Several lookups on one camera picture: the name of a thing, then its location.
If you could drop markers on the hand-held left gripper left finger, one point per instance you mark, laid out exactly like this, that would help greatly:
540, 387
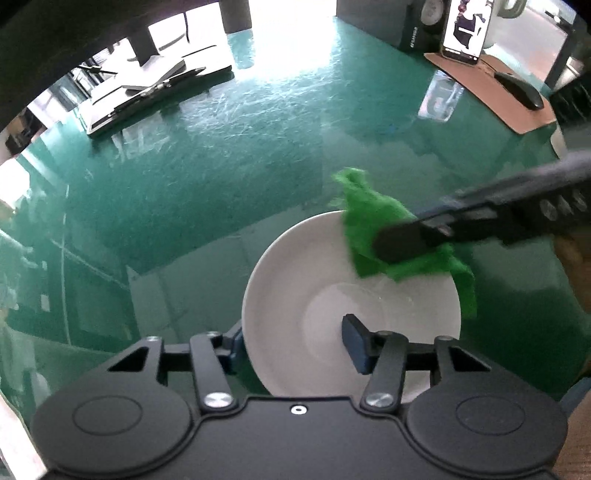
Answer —
210, 369

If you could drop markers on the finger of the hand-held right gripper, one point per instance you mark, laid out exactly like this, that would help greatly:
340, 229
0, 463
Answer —
406, 240

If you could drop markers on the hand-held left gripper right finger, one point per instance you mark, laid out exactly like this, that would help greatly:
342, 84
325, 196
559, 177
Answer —
358, 341

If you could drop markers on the green cloth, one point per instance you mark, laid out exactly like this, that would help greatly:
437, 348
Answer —
364, 217

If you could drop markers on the white bowl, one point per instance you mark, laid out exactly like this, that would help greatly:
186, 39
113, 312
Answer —
286, 286

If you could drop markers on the person's right forearm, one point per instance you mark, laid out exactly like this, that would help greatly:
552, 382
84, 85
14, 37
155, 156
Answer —
577, 272

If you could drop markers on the black computer mouse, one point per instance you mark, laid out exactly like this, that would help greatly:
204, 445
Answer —
519, 90

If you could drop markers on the brown mouse pad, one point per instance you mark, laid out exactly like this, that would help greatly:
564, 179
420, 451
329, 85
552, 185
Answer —
485, 92

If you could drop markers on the white electric kettle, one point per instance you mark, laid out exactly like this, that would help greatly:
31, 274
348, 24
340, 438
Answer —
503, 23

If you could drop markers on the smartphone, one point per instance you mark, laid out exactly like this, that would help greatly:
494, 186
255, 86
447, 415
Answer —
466, 32

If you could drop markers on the black speaker with blue knob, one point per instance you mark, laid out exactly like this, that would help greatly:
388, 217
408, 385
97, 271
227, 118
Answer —
369, 18

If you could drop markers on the black pen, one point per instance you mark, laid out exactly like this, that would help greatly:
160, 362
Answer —
159, 87

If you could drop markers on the white open notebook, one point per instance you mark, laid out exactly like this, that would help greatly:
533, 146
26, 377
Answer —
154, 71

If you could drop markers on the black monitor stand post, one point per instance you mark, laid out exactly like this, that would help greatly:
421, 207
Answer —
237, 16
144, 44

